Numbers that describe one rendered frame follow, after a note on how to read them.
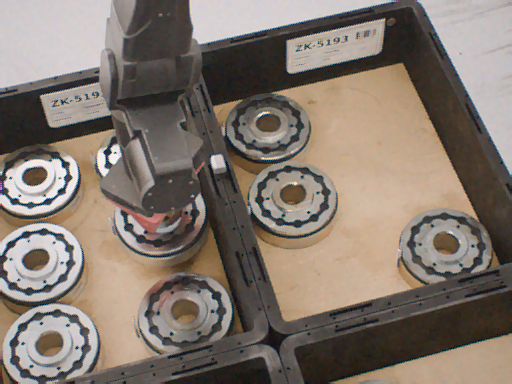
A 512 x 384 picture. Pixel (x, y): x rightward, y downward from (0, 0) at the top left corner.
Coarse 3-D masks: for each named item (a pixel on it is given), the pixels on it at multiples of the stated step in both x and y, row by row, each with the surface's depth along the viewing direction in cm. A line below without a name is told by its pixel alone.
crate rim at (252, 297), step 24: (96, 72) 123; (0, 96) 121; (192, 96) 121; (192, 120) 119; (216, 192) 115; (240, 240) 109; (240, 264) 109; (264, 312) 105; (240, 336) 103; (264, 336) 103; (144, 360) 102; (168, 360) 102; (192, 360) 102
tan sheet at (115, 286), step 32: (0, 160) 129; (96, 192) 126; (0, 224) 123; (64, 224) 123; (96, 224) 123; (96, 256) 120; (128, 256) 120; (96, 288) 118; (128, 288) 118; (0, 320) 116; (96, 320) 116; (128, 320) 116; (192, 320) 116; (0, 352) 114; (128, 352) 113
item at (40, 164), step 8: (32, 160) 124; (40, 160) 124; (24, 168) 123; (32, 168) 124; (40, 168) 124; (48, 168) 123; (16, 176) 123; (48, 176) 123; (16, 184) 122; (24, 184) 122; (48, 184) 122; (24, 192) 122; (32, 192) 121; (40, 192) 122
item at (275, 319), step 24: (408, 0) 129; (312, 24) 127; (336, 24) 127; (432, 24) 126; (216, 48) 125; (432, 48) 124; (456, 72) 122; (456, 96) 120; (216, 120) 119; (480, 120) 118; (216, 144) 117; (480, 144) 116; (504, 168) 114; (240, 192) 113; (504, 192) 113; (240, 216) 111; (264, 264) 108; (504, 264) 107; (264, 288) 106; (432, 288) 106; (456, 288) 106; (336, 312) 105; (360, 312) 104; (288, 336) 104
